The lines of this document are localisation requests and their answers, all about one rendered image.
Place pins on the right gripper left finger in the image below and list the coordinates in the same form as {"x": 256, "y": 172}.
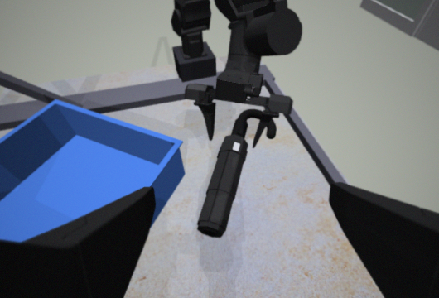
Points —
{"x": 93, "y": 256}

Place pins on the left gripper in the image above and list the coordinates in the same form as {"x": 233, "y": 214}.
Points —
{"x": 204, "y": 95}

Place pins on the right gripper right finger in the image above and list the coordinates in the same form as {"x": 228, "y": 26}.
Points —
{"x": 397, "y": 242}

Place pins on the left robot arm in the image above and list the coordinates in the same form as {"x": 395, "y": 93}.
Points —
{"x": 273, "y": 29}

